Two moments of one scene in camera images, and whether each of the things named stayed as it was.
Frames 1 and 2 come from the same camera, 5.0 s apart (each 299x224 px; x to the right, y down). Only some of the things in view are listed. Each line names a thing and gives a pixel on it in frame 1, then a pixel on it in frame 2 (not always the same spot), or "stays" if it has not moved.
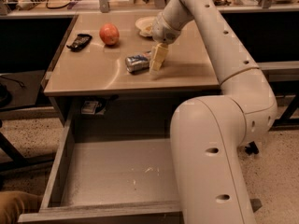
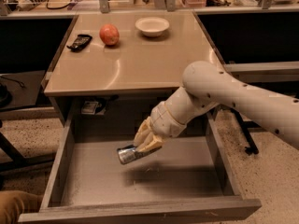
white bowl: x=147 y=25 stays
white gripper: x=163 y=29 → x=165 y=120
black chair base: x=19 y=159 stays
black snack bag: x=80 y=43 stays
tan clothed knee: x=14 y=203 stays
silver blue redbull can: x=136 y=63 → x=129 y=153
